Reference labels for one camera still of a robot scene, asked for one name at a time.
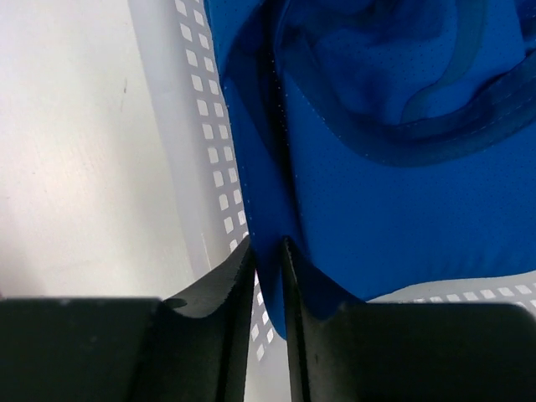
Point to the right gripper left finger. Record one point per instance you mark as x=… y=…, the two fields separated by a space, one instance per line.
x=190 y=347

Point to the blue cap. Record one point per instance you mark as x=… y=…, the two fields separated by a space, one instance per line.
x=392 y=141

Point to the white plastic basket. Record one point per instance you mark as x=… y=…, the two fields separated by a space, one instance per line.
x=177 y=54

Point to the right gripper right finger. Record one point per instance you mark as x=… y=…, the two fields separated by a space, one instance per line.
x=343 y=349

